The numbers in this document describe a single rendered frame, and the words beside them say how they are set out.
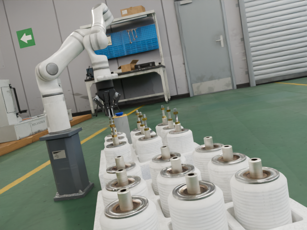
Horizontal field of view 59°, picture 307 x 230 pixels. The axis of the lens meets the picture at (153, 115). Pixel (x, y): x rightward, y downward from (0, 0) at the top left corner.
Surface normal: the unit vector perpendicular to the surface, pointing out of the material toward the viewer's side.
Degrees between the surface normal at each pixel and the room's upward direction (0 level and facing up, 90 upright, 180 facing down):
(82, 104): 90
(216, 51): 90
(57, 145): 91
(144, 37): 90
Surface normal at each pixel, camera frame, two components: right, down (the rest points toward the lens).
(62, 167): -0.14, 0.14
